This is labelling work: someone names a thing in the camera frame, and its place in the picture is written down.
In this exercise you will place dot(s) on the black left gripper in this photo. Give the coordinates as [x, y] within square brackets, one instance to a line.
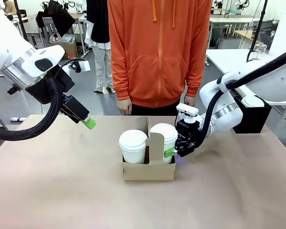
[75, 109]

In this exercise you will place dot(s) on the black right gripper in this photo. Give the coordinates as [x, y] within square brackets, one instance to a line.
[187, 138]

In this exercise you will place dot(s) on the brown cardboard cup carrier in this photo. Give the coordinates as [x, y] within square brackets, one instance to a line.
[147, 171]

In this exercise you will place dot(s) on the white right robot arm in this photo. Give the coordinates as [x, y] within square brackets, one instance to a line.
[271, 81]

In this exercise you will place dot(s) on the person's right forearm orange sleeve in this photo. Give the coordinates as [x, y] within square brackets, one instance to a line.
[121, 81]

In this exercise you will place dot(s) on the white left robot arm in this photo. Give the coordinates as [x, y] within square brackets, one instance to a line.
[4, 55]

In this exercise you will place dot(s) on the person's left forearm orange sleeve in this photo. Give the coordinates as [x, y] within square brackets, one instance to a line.
[196, 78]

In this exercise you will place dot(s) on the white cup lid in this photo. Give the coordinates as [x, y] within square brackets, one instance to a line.
[252, 101]
[164, 132]
[133, 139]

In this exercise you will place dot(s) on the person's right hand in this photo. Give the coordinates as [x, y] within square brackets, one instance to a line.
[124, 107]

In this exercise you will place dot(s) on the person's left hand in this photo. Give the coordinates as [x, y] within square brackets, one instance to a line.
[190, 101]

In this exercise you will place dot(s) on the person in white trousers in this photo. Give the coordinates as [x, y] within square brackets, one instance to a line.
[102, 64]

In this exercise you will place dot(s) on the white tube on floor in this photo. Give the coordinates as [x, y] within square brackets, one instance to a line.
[17, 118]

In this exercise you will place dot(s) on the brown cardboard box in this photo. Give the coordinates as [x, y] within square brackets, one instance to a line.
[70, 48]

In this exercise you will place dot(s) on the black lid holder box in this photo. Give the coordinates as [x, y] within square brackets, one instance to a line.
[250, 119]

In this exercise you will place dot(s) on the grey plastic bin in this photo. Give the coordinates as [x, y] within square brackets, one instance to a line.
[65, 38]

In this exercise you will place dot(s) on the person torso orange hoodie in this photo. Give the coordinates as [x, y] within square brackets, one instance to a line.
[157, 59]

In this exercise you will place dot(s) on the black cloth on stand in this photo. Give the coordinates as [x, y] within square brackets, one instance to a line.
[57, 16]

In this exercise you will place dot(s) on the white side table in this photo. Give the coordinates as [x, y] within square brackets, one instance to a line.
[231, 59]

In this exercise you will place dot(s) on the black stand pole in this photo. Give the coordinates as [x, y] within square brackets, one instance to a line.
[258, 26]
[21, 21]

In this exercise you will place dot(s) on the seated person in background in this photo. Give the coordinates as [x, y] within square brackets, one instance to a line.
[10, 6]

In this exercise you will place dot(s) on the white background table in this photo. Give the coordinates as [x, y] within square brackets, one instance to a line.
[231, 21]

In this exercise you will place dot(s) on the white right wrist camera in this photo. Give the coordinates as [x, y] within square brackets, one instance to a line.
[187, 110]

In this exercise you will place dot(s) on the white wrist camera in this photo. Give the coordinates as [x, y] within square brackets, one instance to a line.
[187, 110]
[84, 66]

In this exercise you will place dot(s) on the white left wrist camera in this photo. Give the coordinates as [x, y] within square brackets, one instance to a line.
[84, 66]

